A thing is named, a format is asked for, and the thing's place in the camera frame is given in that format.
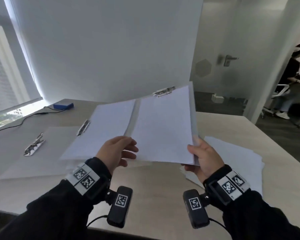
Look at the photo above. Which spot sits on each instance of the hexagon door sign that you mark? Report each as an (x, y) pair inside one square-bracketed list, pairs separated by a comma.
[(203, 68)]

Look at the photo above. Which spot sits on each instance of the person's left hand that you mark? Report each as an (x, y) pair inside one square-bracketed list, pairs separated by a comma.
[(110, 153)]

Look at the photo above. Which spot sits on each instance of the black wrist camera with tag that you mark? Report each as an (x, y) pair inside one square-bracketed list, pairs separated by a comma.
[(120, 207), (196, 209)]

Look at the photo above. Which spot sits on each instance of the small white box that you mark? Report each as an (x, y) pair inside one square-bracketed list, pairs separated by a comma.
[(217, 98)]

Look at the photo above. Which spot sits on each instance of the window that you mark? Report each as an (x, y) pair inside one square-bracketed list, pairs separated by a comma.
[(0, 72)]

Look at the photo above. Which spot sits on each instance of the person's right forearm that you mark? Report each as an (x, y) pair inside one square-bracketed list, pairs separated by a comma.
[(260, 217)]

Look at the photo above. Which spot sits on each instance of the person's left forearm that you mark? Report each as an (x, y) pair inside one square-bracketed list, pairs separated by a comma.
[(55, 212)]

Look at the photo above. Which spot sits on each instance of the person's right thumb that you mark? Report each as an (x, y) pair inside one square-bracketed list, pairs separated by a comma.
[(193, 150)]

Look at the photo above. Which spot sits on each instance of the black wristband with marker tags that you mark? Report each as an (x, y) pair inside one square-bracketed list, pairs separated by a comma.
[(227, 187), (90, 179)]

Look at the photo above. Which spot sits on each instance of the white paper sheet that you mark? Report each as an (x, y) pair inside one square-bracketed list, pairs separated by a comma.
[(107, 122), (165, 127)]

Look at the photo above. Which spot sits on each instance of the person's right hand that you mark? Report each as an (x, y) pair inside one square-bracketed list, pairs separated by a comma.
[(207, 159)]

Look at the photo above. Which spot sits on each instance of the translucent clipboard with metal clip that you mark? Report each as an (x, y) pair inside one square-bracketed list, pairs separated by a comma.
[(83, 127), (40, 157), (195, 114)]

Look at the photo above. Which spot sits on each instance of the small blue box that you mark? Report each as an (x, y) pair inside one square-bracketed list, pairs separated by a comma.
[(63, 106)]

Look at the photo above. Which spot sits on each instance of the frosted glass door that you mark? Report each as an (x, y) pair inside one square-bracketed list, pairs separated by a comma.
[(240, 34)]

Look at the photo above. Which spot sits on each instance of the white roller blind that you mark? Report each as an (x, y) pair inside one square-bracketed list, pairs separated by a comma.
[(17, 105)]

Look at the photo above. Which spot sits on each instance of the white office chair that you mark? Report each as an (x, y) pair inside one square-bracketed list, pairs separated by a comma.
[(277, 97)]

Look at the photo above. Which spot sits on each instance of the stack of white papers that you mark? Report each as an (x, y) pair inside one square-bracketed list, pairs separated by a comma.
[(240, 162)]

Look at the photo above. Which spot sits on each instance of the person's left fingers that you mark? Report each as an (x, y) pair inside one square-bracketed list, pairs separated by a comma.
[(128, 148)]

